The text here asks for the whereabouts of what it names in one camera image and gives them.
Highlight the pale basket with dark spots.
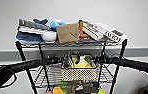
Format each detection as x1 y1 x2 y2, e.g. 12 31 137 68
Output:
60 52 99 82

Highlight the black bag with nutrition print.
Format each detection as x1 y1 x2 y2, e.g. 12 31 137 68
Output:
63 53 78 69

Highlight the yellow item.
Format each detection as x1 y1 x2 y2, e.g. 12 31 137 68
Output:
72 55 95 69

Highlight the white pouch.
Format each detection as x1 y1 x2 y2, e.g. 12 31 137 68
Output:
42 31 59 44

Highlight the green toy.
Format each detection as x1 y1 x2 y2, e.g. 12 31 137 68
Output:
58 81 71 89

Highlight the white box with large print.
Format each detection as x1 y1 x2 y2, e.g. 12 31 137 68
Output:
95 22 128 45

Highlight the brown cardboard box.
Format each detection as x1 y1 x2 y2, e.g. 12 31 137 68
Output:
55 23 81 44

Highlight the brown plush toy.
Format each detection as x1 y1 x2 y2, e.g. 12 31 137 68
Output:
68 80 83 93

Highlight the white box with dark stripes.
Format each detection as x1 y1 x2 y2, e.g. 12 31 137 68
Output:
81 21 106 42

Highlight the orange yellow toy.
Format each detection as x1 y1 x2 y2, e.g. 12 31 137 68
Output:
52 86 66 94

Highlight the orange pack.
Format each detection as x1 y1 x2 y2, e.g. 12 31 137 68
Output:
77 19 90 40

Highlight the dark blue bag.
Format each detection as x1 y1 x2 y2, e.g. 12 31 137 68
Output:
15 18 49 44

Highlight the light blue toy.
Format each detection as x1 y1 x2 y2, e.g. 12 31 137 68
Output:
49 19 66 32

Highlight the grey striped flat pack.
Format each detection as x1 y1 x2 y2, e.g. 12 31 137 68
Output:
17 17 53 34

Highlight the black wire shelf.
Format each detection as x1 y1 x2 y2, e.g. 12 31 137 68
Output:
15 38 128 94

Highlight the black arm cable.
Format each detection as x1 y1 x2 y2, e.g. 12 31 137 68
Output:
0 68 18 92

